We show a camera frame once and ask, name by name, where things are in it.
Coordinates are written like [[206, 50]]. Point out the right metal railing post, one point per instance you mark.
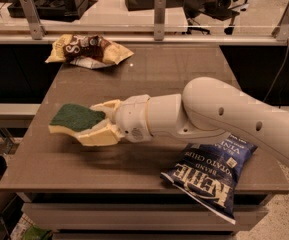
[[281, 31]]

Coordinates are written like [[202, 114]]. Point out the black box on floor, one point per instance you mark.
[[62, 10]]

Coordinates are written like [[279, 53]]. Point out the left metal railing post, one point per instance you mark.
[[37, 31]]

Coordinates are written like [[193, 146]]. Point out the middle metal railing post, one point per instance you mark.
[[159, 19]]

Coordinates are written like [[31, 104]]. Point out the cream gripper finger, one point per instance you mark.
[[104, 133], [108, 107]]

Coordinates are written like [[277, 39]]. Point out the table drawer front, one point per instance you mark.
[[135, 217]]

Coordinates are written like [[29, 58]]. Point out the brown chip bag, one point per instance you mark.
[[91, 52]]

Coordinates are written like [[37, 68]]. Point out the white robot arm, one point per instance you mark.
[[206, 112]]

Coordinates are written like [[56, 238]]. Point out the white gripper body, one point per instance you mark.
[[132, 118]]

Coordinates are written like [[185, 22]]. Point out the green and yellow sponge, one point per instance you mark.
[[74, 118]]

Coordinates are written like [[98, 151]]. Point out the black office chair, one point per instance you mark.
[[217, 9]]

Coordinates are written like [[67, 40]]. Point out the blue Kettle chip bag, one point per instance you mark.
[[209, 173]]

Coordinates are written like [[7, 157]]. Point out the metal railing post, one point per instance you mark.
[[37, 31], [159, 19], [281, 31]]

